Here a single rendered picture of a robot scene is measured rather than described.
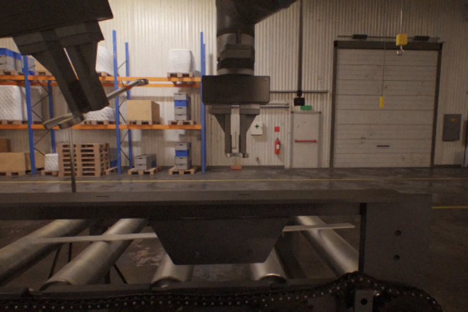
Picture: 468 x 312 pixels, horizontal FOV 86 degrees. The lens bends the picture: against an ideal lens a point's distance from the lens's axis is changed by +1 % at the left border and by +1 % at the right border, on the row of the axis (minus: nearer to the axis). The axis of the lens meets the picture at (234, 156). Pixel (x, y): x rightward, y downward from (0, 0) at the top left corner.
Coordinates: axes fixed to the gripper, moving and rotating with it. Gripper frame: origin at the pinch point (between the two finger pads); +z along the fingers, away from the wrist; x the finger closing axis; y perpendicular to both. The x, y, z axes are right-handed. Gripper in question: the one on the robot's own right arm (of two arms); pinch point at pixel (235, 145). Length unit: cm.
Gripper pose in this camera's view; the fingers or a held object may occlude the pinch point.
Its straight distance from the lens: 50.8
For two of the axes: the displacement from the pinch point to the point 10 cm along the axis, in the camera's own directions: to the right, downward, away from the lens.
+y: -0.5, -0.9, 9.9
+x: -10.0, 0.0, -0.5
